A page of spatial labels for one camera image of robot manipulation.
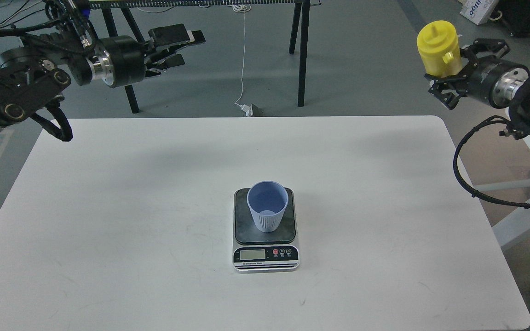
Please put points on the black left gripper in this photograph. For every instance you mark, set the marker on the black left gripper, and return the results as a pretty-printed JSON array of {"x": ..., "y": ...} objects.
[{"x": 120, "y": 60}]

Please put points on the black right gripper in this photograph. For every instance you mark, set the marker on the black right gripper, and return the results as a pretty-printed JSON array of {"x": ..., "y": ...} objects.
[{"x": 494, "y": 83}]

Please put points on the yellow squeeze bottle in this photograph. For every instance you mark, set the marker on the yellow squeeze bottle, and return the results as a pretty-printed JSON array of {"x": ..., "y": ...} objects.
[{"x": 438, "y": 47}]

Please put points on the blue plastic cup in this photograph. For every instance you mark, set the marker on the blue plastic cup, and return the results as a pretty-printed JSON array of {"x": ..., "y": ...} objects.
[{"x": 267, "y": 202}]

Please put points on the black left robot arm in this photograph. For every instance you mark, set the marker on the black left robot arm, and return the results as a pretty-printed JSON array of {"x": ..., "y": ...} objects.
[{"x": 83, "y": 41}]

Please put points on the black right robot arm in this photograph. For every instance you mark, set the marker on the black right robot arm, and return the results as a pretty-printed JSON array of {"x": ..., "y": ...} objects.
[{"x": 517, "y": 125}]

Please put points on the digital kitchen scale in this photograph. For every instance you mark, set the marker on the digital kitchen scale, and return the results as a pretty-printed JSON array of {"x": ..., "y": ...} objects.
[{"x": 258, "y": 251}]

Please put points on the white cardboard box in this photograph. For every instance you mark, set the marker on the white cardboard box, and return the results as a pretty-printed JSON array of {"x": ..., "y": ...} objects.
[{"x": 479, "y": 11}]

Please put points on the white power adapter on floor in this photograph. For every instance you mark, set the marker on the white power adapter on floor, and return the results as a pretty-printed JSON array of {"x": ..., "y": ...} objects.
[{"x": 251, "y": 110}]

